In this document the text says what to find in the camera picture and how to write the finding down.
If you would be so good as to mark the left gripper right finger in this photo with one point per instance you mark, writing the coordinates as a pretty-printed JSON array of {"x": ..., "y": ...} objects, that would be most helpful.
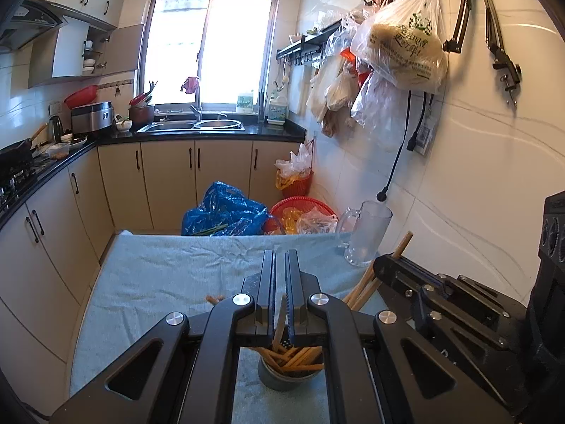
[{"x": 378, "y": 368}]

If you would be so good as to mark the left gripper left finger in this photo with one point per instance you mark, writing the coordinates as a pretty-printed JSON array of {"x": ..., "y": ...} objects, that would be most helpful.
[{"x": 184, "y": 369}]

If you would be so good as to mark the steel kitchen sink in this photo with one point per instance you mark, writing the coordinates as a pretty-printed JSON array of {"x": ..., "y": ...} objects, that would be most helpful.
[{"x": 188, "y": 126}]

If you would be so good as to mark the black utensil holder cup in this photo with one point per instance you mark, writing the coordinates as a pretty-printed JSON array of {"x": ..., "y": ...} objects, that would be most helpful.
[{"x": 280, "y": 381}]

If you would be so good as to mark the grey-green table cloth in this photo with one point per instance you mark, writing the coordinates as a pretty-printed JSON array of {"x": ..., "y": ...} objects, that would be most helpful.
[{"x": 145, "y": 277}]

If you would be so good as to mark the clear glass beer mug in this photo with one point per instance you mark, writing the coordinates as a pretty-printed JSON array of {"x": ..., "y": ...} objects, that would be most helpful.
[{"x": 360, "y": 231}]

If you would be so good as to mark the blue plastic bag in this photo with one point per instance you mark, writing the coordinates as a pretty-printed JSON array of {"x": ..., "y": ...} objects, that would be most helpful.
[{"x": 224, "y": 210}]

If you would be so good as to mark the red plastic basket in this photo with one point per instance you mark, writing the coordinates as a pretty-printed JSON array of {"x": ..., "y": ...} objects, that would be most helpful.
[{"x": 300, "y": 215}]

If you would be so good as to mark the red waste bin with bags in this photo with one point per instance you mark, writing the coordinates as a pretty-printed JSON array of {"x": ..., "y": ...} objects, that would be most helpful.
[{"x": 294, "y": 176}]

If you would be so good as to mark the dark utensil crock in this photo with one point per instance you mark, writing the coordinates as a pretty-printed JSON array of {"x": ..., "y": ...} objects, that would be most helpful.
[{"x": 141, "y": 111}]

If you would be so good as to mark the steel faucet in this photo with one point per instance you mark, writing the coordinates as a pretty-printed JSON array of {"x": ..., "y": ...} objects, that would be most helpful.
[{"x": 191, "y": 86}]

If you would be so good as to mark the black frying pan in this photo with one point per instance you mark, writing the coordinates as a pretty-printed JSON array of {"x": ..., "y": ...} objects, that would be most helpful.
[{"x": 19, "y": 151}]

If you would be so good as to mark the silver rice cooker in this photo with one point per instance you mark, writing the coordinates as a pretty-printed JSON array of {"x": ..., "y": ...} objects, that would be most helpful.
[{"x": 90, "y": 118}]

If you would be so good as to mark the red colander bowl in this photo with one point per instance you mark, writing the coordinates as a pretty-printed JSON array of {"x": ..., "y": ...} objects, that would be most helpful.
[{"x": 82, "y": 97}]

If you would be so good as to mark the large hanging plastic bag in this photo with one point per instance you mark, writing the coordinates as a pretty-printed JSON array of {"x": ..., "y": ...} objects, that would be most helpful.
[{"x": 402, "y": 42}]

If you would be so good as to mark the range hood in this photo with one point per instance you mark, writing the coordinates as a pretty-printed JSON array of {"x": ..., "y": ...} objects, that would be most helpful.
[{"x": 29, "y": 21}]

